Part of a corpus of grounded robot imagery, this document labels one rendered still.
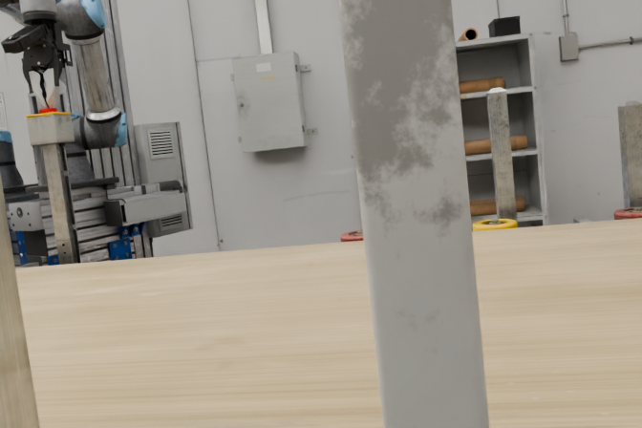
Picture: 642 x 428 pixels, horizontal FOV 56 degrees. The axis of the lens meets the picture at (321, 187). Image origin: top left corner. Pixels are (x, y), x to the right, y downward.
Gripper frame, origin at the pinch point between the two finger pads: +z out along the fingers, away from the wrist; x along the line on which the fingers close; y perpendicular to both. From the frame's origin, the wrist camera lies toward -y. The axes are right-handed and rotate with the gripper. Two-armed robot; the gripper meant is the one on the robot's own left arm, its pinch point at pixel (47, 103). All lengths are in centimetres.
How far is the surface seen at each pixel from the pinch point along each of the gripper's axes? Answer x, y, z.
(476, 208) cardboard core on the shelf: -113, 242, 68
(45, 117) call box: -1.3, -3.5, 3.5
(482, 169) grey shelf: -122, 272, 47
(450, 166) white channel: -84, -99, 16
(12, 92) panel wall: 192, 257, -40
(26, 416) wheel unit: -68, -108, 23
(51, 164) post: 0.1, -1.7, 14.0
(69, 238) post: -1.7, -1.7, 31.2
